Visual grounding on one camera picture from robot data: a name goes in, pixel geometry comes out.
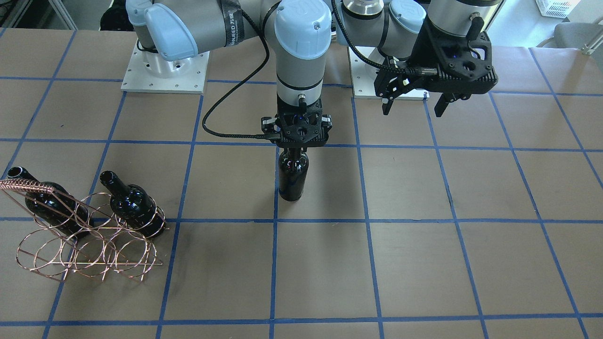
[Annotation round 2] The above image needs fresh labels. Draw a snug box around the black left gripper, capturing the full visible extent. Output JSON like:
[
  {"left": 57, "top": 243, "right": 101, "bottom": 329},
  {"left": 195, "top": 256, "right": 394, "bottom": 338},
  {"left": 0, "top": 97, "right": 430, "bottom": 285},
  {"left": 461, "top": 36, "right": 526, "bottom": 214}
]
[{"left": 374, "top": 19, "right": 499, "bottom": 118}]

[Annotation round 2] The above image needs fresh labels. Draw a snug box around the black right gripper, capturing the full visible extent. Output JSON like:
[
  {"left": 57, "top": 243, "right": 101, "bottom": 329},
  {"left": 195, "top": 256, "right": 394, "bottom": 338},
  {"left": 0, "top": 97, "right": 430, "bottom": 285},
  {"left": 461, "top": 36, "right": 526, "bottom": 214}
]
[{"left": 261, "top": 97, "right": 332, "bottom": 147}]

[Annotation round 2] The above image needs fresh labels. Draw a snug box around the dark wine bottle carried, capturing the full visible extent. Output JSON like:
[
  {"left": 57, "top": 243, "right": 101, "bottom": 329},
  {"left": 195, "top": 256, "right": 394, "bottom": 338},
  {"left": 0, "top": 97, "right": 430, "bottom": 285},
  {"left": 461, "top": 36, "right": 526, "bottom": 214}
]
[{"left": 277, "top": 148, "right": 310, "bottom": 202}]

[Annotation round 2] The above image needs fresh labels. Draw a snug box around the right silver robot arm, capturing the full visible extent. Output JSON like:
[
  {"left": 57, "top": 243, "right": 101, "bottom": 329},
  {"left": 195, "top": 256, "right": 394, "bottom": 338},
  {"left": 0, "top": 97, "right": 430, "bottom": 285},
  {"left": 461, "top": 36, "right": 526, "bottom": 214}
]
[{"left": 125, "top": 0, "right": 332, "bottom": 149}]

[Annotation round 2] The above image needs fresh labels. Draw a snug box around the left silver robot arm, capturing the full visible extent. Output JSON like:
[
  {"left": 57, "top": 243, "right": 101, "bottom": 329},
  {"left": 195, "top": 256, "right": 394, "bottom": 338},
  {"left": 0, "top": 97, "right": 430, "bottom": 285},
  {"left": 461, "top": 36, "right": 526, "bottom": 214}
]
[{"left": 330, "top": 0, "right": 502, "bottom": 117}]

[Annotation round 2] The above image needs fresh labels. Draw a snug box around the dark wine bottle near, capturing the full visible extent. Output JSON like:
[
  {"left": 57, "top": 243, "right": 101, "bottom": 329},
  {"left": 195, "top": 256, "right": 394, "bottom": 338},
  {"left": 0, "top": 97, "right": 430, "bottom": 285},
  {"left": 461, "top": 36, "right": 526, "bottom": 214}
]
[{"left": 99, "top": 171, "right": 164, "bottom": 238}]

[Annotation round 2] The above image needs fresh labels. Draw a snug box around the dark wine bottle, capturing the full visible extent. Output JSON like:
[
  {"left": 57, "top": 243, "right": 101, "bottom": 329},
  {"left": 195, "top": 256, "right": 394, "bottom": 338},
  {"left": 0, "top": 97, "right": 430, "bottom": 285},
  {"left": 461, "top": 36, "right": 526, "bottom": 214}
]
[
  {"left": 99, "top": 171, "right": 164, "bottom": 238},
  {"left": 24, "top": 182, "right": 89, "bottom": 240}
]

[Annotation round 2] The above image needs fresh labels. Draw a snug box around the dark wine bottle far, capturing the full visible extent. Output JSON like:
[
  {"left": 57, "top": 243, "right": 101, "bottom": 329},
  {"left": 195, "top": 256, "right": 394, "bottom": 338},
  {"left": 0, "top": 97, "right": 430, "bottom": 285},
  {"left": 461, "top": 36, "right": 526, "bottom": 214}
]
[{"left": 24, "top": 182, "right": 89, "bottom": 240}]

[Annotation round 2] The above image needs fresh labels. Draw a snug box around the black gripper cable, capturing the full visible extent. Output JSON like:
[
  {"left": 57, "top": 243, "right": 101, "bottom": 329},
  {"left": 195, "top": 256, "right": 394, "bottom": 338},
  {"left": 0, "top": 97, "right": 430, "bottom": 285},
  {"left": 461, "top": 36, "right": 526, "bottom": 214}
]
[{"left": 202, "top": 9, "right": 283, "bottom": 140}]

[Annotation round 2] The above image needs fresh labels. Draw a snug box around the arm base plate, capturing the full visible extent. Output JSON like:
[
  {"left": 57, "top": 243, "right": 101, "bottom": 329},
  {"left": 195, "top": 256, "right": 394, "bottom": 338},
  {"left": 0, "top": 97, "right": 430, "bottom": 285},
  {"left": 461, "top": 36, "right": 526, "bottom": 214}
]
[
  {"left": 348, "top": 45, "right": 429, "bottom": 100},
  {"left": 121, "top": 43, "right": 210, "bottom": 94}
]

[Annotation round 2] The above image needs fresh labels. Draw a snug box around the copper wire wine basket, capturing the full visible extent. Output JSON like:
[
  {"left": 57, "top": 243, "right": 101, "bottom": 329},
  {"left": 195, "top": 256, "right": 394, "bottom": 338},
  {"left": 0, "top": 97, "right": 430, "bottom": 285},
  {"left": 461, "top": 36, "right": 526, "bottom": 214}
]
[{"left": 1, "top": 179, "right": 163, "bottom": 283}]

